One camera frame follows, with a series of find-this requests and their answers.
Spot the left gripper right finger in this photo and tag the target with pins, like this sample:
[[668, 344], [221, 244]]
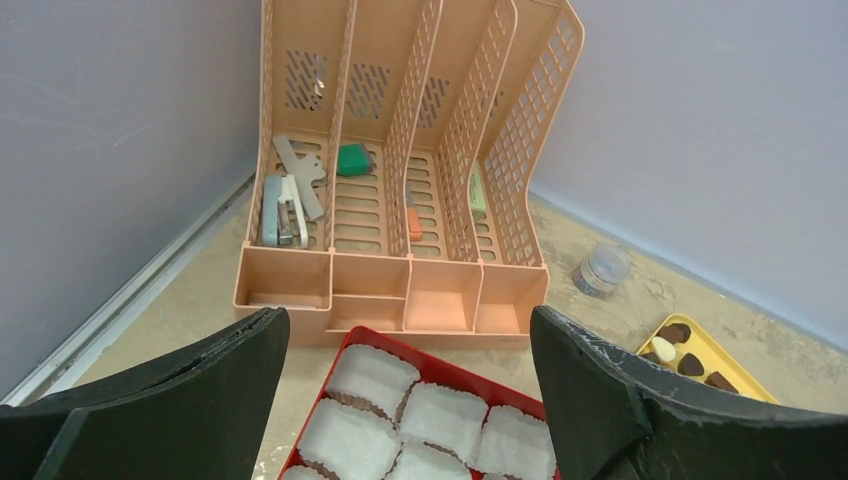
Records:
[[610, 410]]

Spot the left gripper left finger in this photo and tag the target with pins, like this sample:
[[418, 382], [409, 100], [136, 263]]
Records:
[[199, 412]]

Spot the white chocolate piece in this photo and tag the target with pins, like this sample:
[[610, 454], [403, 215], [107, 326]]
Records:
[[663, 349]]

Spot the red chocolate box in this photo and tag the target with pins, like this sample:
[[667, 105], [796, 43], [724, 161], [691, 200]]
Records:
[[388, 410]]

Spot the yellow tray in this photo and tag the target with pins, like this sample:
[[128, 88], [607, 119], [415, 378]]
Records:
[[701, 358]]

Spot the small clear cup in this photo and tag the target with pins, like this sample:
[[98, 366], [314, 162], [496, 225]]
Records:
[[602, 270]]

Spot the silver stapler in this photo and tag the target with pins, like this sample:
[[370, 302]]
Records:
[[283, 222]]

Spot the pale green sticky notes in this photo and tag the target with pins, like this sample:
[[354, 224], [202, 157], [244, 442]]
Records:
[[477, 194]]

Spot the peach desk organizer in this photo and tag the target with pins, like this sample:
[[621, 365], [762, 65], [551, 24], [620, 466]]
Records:
[[429, 87]]

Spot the green eraser block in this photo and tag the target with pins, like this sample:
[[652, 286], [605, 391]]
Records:
[[354, 160]]

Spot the orange handled cutter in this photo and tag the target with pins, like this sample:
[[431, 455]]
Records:
[[415, 230]]

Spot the metal bracket plate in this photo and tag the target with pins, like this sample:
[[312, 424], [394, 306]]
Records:
[[307, 171]]

